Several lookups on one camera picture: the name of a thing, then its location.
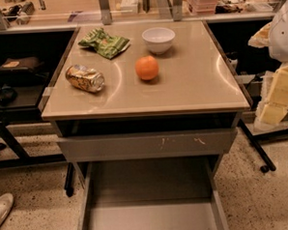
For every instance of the tissue box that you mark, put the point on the tissue box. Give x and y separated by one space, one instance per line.
129 6

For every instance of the orange fruit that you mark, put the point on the orange fruit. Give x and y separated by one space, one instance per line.
146 68

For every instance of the crushed gold soda can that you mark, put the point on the crushed gold soda can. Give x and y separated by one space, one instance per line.
84 78

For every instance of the white shoe left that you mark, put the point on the white shoe left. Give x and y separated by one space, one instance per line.
6 204

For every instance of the white ceramic bowl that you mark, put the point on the white ceramic bowl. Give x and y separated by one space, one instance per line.
158 39

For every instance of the open lower drawer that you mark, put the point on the open lower drawer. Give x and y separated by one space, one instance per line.
151 194

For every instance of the green chip bag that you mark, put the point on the green chip bag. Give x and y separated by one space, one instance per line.
105 45

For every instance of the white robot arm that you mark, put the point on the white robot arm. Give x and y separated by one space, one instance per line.
278 36

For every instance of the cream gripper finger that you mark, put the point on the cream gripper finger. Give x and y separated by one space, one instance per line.
273 106
261 38

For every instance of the dark bag on shelf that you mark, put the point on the dark bag on shelf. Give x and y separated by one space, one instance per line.
25 64

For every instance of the grey drawer cabinet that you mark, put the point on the grey drawer cabinet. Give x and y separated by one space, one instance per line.
191 109

